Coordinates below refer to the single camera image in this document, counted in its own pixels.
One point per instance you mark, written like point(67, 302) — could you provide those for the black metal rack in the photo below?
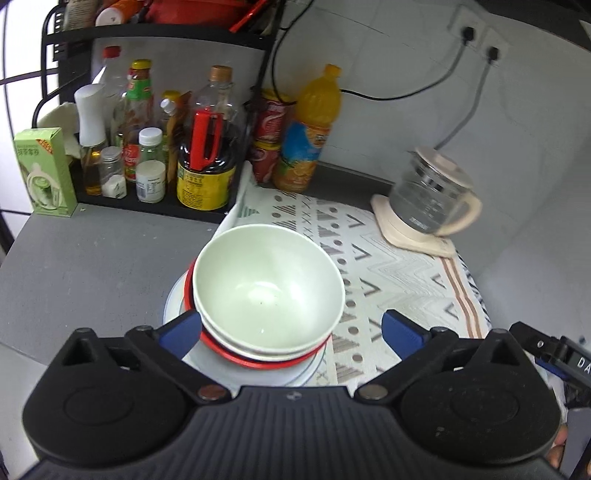
point(138, 34)

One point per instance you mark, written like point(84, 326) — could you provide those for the red basin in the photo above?
point(198, 9)

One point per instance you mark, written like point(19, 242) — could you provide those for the white cloth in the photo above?
point(57, 120)

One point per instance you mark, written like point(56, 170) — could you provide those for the white wall socket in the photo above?
point(461, 21)
point(501, 44)

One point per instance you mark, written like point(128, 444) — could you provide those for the red rimmed plate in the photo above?
point(258, 363)

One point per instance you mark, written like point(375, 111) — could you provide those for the large soy sauce bottle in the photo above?
point(205, 180)

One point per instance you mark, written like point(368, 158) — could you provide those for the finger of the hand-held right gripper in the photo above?
point(538, 344)

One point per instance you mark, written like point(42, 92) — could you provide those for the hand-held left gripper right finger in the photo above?
point(404, 332)

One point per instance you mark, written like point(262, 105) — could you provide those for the white printed bowl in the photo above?
point(277, 356)

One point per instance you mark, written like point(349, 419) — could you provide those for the clear bottle with red cap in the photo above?
point(111, 78)

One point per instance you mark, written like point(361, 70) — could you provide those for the patterned table mat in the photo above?
point(392, 272)

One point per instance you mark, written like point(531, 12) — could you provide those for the pale green bowl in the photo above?
point(268, 277)

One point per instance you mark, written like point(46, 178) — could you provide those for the white capped small jar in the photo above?
point(150, 175)

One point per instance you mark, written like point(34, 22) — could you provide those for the red label sauce bottle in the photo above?
point(138, 106)

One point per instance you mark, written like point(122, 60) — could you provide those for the oil bottle with white top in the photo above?
point(91, 129)

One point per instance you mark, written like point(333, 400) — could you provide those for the cream kettle base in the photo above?
point(397, 233)

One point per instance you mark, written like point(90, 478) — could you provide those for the orange bottle with white cap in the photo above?
point(115, 11)

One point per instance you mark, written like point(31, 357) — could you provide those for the green carton box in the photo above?
point(44, 170)

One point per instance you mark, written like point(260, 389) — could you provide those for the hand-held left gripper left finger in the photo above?
point(180, 332)

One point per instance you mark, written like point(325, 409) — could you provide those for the person's right hand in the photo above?
point(557, 450)

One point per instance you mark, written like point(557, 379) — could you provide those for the small glass spice jar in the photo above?
point(112, 173)

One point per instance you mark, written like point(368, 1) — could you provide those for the orange juice bottle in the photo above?
point(304, 138)

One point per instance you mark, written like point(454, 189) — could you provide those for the white plate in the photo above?
point(217, 364)

